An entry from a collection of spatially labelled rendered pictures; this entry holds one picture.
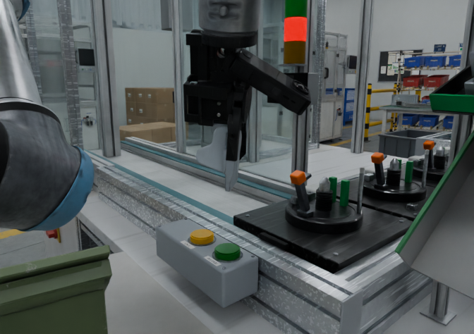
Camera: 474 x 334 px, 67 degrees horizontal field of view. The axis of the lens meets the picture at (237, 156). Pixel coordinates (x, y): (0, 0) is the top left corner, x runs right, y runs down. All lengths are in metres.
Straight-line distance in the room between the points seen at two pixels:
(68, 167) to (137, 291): 0.31
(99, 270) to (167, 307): 0.40
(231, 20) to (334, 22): 12.27
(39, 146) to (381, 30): 11.73
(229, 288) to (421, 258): 0.26
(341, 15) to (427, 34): 2.66
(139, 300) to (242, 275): 0.20
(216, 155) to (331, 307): 0.24
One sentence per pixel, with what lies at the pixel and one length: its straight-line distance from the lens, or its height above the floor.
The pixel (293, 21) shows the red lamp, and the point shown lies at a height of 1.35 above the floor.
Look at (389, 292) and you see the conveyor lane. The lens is 0.60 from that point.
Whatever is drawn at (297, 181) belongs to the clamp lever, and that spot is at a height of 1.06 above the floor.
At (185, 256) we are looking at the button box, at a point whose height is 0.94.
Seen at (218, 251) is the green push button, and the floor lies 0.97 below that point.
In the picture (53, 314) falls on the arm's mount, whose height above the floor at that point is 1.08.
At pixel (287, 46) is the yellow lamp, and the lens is 0.85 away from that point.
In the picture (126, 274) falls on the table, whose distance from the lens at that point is 0.76.
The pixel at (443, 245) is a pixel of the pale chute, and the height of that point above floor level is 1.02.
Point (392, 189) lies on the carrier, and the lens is 0.86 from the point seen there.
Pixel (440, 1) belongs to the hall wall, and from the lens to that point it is 11.63.
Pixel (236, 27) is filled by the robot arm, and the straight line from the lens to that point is 0.44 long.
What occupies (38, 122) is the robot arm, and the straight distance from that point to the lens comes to 0.49.
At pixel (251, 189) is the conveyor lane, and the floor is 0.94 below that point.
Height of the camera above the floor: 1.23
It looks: 12 degrees down
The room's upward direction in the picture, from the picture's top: straight up
